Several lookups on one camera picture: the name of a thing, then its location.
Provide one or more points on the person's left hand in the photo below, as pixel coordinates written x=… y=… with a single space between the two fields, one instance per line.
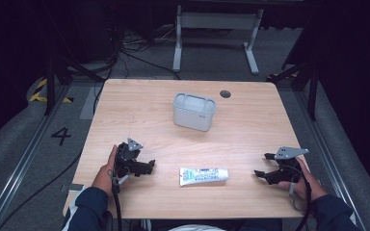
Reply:
x=104 y=179

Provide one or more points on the grey metal table frame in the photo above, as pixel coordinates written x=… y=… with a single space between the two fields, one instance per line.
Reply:
x=216 y=20

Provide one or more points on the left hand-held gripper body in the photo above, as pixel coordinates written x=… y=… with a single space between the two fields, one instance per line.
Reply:
x=126 y=160

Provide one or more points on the person's right hand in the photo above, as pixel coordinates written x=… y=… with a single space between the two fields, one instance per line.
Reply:
x=311 y=184

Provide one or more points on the yellow black floor tape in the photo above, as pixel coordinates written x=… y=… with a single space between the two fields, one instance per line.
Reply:
x=38 y=94

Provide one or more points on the light grey plastic container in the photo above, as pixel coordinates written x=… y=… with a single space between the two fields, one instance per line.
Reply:
x=193 y=112

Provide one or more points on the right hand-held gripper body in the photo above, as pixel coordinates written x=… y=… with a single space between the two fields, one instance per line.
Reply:
x=285 y=166

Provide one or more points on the grey metal floor rail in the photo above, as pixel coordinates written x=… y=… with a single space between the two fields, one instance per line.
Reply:
x=19 y=166
x=327 y=150

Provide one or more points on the black metal stand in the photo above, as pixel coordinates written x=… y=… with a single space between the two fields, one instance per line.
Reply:
x=313 y=93
x=50 y=86

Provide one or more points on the grey floor tape patch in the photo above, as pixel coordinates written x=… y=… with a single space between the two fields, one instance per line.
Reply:
x=88 y=107

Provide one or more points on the white toothpaste tube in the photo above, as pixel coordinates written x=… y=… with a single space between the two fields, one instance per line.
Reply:
x=202 y=175

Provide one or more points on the small grey tape piece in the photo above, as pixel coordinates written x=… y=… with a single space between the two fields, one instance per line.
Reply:
x=72 y=187

